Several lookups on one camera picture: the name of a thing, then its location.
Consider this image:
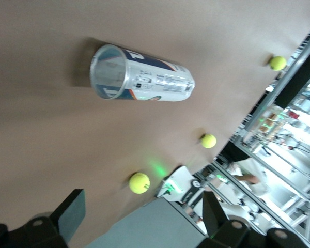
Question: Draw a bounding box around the aluminium cell frame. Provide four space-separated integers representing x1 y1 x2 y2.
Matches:
193 15 310 248

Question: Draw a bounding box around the person in white shirt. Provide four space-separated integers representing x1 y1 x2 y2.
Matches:
228 157 271 193

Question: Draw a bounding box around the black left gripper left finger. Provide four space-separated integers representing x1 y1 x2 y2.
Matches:
0 189 86 248

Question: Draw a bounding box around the clear tennis ball can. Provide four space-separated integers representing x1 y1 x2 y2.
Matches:
89 43 196 102

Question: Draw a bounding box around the yellow tennis ball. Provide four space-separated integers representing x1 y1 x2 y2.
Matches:
269 55 287 71
200 133 218 149
128 172 151 194

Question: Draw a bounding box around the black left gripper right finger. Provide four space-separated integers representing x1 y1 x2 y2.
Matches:
196 191 310 248

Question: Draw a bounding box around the black monitor panel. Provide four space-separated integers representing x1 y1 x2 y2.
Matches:
275 53 310 109

